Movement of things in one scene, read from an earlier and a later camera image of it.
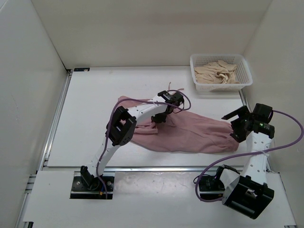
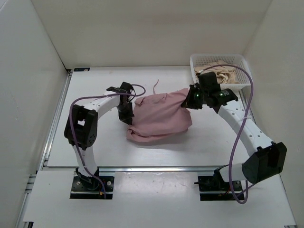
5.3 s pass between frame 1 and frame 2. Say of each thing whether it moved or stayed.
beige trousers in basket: stayed
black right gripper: moved
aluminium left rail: stayed
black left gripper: moved
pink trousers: moved
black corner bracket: stayed
